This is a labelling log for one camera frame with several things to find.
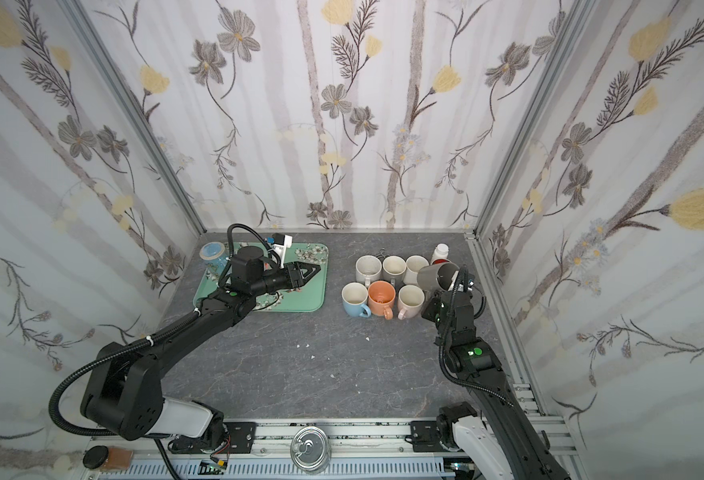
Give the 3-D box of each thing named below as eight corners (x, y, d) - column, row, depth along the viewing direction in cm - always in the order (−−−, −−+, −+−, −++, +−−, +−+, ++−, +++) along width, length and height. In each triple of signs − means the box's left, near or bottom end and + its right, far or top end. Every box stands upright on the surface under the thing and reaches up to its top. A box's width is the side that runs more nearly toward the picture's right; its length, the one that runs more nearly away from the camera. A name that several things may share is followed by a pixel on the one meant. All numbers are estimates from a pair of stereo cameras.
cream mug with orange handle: (368, 327, 96) (369, 313, 89) (367, 295, 104) (369, 280, 97) (395, 327, 96) (398, 313, 89) (392, 295, 104) (395, 280, 97)
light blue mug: (341, 325, 97) (340, 310, 89) (342, 298, 103) (341, 282, 95) (369, 326, 97) (370, 310, 89) (368, 298, 103) (369, 282, 95)
